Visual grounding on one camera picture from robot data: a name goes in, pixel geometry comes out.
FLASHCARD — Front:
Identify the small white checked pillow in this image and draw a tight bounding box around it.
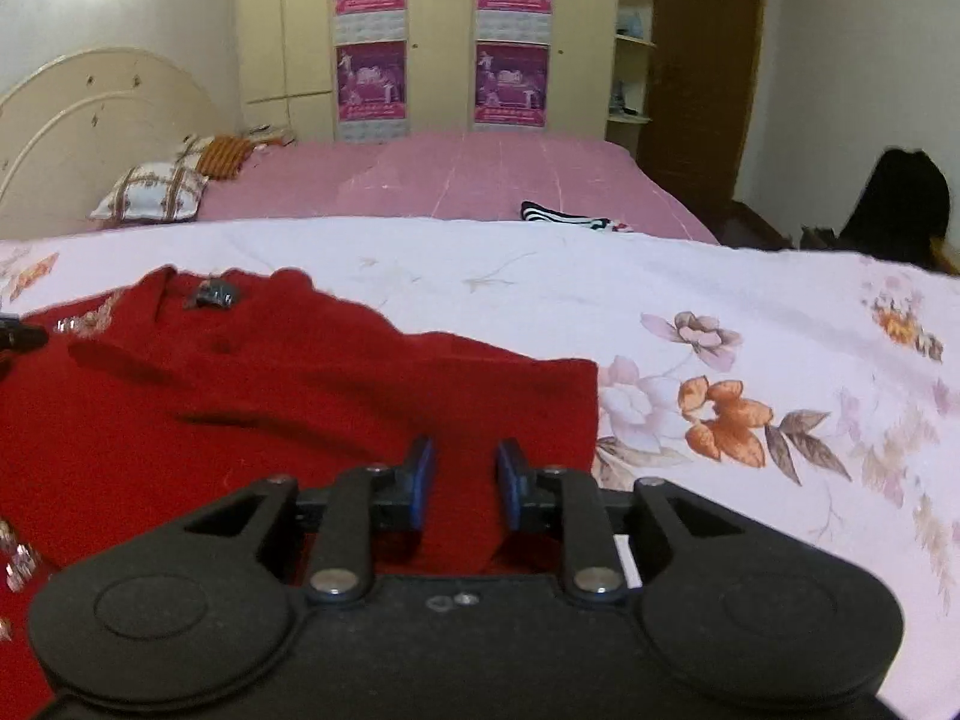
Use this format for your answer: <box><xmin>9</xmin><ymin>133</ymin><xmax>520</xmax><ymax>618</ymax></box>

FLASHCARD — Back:
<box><xmin>176</xmin><ymin>133</ymin><xmax>218</xmax><ymax>167</ymax></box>

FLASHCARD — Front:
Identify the cream curved headboard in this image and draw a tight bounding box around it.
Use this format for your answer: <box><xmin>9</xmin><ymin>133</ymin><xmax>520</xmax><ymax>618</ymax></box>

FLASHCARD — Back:
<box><xmin>0</xmin><ymin>47</ymin><xmax>226</xmax><ymax>239</ymax></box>

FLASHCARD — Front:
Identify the cream wardrobe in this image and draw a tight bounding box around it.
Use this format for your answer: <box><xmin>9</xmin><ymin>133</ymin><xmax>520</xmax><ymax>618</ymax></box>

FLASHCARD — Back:
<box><xmin>234</xmin><ymin>0</ymin><xmax>623</xmax><ymax>145</ymax></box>

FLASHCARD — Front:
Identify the red knit sweater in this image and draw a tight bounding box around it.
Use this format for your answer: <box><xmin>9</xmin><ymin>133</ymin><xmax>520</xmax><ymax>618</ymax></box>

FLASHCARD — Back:
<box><xmin>0</xmin><ymin>266</ymin><xmax>599</xmax><ymax>720</ymax></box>

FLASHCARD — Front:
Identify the black white striped cloth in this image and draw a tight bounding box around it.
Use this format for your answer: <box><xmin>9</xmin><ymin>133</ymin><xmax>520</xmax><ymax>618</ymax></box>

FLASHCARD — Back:
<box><xmin>521</xmin><ymin>201</ymin><xmax>635</xmax><ymax>233</ymax></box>

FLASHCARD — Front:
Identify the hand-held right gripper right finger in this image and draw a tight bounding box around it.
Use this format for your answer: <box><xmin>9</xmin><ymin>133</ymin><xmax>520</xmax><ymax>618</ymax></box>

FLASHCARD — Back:
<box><xmin>495</xmin><ymin>439</ymin><xmax>751</xmax><ymax>607</ymax></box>

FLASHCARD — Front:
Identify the white floral blanket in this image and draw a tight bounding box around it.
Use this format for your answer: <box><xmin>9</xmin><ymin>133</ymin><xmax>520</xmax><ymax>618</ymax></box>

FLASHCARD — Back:
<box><xmin>0</xmin><ymin>217</ymin><xmax>960</xmax><ymax>720</ymax></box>

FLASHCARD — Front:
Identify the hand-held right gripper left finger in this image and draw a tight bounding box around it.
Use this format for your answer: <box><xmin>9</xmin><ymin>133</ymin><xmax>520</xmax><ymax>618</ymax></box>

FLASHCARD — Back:
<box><xmin>180</xmin><ymin>436</ymin><xmax>437</xmax><ymax>607</ymax></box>

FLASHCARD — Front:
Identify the pink bed sheet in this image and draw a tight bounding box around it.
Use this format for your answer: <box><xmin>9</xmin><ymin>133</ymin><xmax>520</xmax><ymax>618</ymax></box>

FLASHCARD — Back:
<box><xmin>90</xmin><ymin>129</ymin><xmax>721</xmax><ymax>245</ymax></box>

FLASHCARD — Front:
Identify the brown wooden door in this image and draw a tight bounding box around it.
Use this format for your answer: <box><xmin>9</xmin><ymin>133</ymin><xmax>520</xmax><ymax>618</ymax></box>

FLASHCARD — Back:
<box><xmin>645</xmin><ymin>0</ymin><xmax>767</xmax><ymax>220</ymax></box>

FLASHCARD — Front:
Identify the cream corner shelf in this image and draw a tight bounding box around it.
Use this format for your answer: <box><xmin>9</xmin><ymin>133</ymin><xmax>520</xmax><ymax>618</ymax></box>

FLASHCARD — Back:
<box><xmin>606</xmin><ymin>0</ymin><xmax>665</xmax><ymax>158</ymax></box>

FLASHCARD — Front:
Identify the orange striped cushion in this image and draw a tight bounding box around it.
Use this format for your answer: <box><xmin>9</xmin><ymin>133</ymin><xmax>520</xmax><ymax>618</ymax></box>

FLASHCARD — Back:
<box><xmin>199</xmin><ymin>135</ymin><xmax>260</xmax><ymax>181</ymax></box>

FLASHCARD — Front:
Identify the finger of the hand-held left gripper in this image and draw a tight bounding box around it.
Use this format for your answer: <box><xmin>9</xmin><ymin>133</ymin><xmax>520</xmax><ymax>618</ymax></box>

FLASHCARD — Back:
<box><xmin>0</xmin><ymin>319</ymin><xmax>48</xmax><ymax>352</ymax></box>

